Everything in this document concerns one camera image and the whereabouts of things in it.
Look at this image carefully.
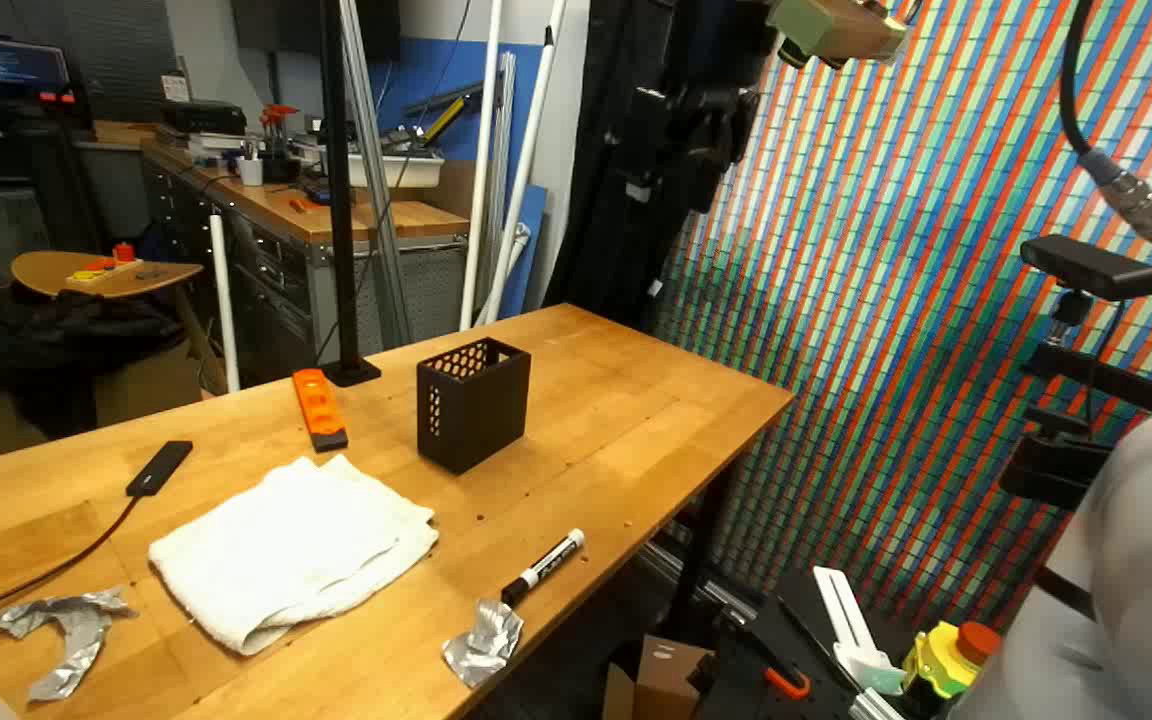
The white cloth towel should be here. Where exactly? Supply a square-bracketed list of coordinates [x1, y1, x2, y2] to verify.
[146, 457, 438, 657]

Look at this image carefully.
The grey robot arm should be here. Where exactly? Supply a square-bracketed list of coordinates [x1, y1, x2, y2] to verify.
[946, 417, 1152, 720]

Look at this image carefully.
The black perforated box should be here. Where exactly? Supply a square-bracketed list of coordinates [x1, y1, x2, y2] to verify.
[417, 335, 533, 473]

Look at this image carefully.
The cardboard box on floor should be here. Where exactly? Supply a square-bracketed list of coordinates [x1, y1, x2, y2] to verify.
[598, 638, 713, 720]

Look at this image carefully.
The white pole leaning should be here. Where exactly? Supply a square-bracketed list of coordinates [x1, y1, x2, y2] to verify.
[456, 0, 505, 334]

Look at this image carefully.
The black vertical pole stand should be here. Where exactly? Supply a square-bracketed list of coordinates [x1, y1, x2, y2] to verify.
[321, 0, 375, 389]

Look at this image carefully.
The black marker white cap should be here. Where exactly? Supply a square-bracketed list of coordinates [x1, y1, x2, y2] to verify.
[498, 528, 582, 610]

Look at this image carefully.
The orange power strip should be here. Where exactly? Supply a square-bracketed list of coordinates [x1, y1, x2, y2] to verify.
[292, 367, 348, 452]

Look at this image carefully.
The white plastic tray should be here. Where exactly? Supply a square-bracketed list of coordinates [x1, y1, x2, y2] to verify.
[348, 152, 445, 188]

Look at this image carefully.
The crumpled foil near marker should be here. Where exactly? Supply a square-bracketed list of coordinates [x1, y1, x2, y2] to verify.
[438, 605, 524, 687]

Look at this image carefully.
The wooden workbench background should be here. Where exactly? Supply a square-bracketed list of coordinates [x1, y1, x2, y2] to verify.
[142, 142, 466, 386]

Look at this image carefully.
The black adapter block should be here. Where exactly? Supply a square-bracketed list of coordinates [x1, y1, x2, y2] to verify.
[123, 439, 193, 496]

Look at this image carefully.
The yellow emergency stop button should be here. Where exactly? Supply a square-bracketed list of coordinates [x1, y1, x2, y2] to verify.
[905, 620, 1001, 705]

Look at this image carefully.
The round wooden side table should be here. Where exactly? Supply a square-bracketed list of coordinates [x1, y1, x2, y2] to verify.
[6, 249, 196, 301]

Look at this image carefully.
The crumpled foil left edge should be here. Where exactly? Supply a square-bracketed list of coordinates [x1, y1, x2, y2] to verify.
[0, 588, 132, 705]

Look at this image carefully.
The black cable on table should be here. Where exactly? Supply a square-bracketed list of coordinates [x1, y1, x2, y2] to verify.
[0, 494, 142, 633]

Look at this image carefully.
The black camera on stand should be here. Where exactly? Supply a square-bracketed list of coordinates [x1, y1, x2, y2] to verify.
[1019, 235, 1152, 301]

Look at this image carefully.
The black hanging cable connector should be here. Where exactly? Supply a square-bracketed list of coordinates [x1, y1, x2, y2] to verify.
[1055, 0, 1152, 243]

